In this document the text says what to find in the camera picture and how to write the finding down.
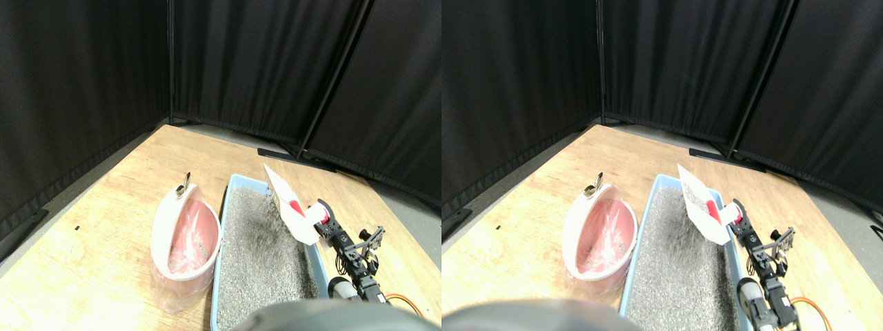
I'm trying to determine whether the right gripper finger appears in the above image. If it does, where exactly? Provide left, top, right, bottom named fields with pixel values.
left=317, top=199, right=339, bottom=230
left=733, top=199, right=754, bottom=232

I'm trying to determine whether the orange wire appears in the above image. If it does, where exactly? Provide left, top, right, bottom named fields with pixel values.
left=384, top=292, right=416, bottom=319
left=789, top=296, right=833, bottom=331

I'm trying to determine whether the blue litter tray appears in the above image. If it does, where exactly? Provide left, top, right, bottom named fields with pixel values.
left=210, top=174, right=332, bottom=331
left=619, top=174, right=753, bottom=331

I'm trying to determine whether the black curtain stand pole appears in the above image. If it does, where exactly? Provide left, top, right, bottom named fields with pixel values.
left=298, top=0, right=375, bottom=157
left=597, top=0, right=606, bottom=126
left=166, top=0, right=175, bottom=126
left=729, top=0, right=803, bottom=157

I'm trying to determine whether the white scoop with red handle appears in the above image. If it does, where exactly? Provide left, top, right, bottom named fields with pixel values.
left=262, top=163, right=330, bottom=246
left=677, top=163, right=745, bottom=246

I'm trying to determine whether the white bin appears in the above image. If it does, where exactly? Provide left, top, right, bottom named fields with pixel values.
left=150, top=172, right=223, bottom=312
left=562, top=172, right=637, bottom=299

